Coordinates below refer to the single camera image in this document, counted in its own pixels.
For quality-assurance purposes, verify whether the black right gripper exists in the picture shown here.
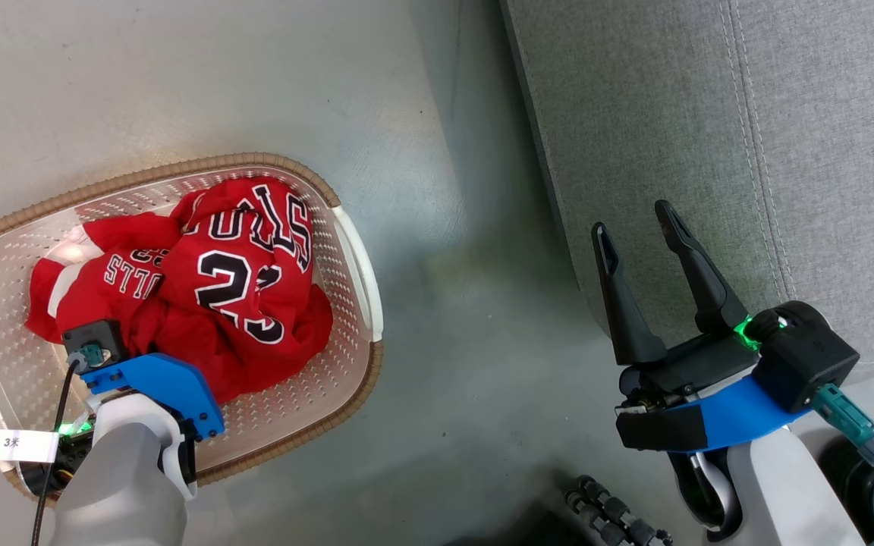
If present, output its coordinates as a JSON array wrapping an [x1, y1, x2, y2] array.
[[591, 199, 762, 453]]

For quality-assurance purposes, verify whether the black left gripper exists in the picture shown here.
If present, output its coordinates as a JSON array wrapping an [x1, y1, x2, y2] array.
[[18, 413, 96, 497]]

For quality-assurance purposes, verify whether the red basketball jersey number 23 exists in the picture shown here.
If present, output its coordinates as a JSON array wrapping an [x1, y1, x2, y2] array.
[[25, 177, 334, 404]]

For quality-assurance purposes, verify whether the perforated cream laundry basket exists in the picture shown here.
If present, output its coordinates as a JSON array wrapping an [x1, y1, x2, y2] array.
[[0, 153, 385, 501]]

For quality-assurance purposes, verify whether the grey fabric sofa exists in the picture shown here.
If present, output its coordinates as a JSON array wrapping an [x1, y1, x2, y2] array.
[[499, 0, 874, 384]]

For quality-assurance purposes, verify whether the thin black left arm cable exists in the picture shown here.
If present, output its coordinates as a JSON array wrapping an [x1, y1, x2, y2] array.
[[31, 360, 81, 546]]

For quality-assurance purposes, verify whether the white cable label tag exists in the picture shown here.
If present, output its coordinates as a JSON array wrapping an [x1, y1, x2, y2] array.
[[0, 430, 60, 463]]

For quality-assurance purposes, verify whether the blue left camera bracket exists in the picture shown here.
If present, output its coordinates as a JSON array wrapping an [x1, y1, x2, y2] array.
[[80, 353, 225, 441]]

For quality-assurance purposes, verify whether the blue camera bracket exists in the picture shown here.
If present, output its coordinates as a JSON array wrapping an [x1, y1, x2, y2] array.
[[699, 375, 813, 452], [80, 353, 225, 441]]

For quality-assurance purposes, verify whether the blue right camera bracket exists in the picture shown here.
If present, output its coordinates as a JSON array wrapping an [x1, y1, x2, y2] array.
[[699, 375, 813, 452]]

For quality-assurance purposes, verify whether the teal right camera connector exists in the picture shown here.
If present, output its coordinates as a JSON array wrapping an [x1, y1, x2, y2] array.
[[813, 383, 874, 465]]

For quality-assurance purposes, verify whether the black corrugated cable conduit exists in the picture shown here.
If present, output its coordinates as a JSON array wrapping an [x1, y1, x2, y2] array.
[[564, 475, 673, 546]]

